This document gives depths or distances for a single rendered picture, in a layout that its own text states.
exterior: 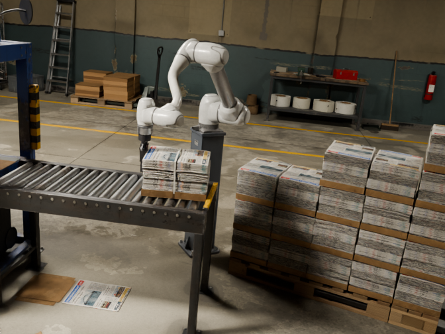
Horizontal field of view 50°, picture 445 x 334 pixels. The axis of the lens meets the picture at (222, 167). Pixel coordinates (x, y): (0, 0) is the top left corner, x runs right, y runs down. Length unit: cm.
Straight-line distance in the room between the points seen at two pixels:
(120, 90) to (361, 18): 478
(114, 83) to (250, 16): 295
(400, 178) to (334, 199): 43
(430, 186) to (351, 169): 47
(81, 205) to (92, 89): 672
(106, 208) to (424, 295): 204
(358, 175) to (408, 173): 30
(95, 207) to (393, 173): 178
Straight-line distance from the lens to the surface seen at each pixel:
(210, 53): 297
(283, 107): 920
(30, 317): 323
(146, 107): 275
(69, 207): 280
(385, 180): 309
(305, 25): 972
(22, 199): 292
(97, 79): 975
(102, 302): 328
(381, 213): 316
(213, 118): 349
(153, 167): 271
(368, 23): 985
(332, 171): 312
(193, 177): 270
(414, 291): 335
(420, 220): 315
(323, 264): 336
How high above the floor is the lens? 183
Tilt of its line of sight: 18 degrees down
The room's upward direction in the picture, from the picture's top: 5 degrees clockwise
